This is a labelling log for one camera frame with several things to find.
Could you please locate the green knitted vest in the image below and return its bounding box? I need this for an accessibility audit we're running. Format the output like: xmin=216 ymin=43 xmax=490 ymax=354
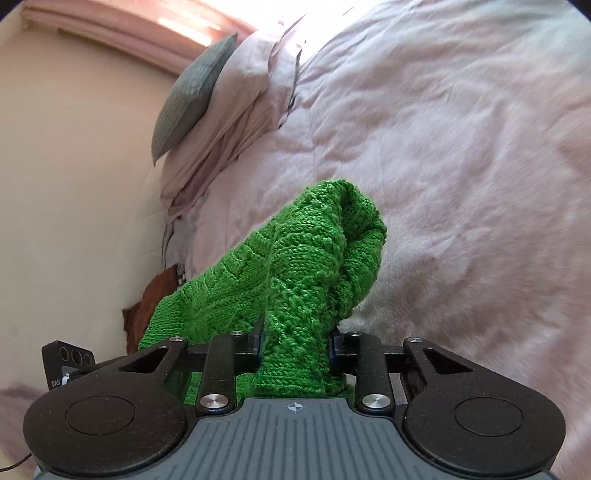
xmin=139 ymin=179 xmax=387 ymax=399

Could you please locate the brown garment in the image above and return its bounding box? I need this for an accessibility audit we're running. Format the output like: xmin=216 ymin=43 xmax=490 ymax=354
xmin=121 ymin=265 xmax=180 ymax=354

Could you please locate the grey checked pillow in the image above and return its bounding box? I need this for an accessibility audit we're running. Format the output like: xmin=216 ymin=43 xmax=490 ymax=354
xmin=151 ymin=34 xmax=238 ymax=163

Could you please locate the pink grey bed quilt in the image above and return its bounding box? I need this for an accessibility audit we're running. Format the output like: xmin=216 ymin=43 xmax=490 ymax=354
xmin=161 ymin=0 xmax=591 ymax=480

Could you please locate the pink pillow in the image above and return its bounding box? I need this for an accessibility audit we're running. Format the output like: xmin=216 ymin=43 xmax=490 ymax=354
xmin=158 ymin=32 xmax=302 ymax=206

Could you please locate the pink curtain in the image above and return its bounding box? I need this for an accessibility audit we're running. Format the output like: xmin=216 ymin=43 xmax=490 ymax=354
xmin=22 ymin=0 xmax=254 ymax=75

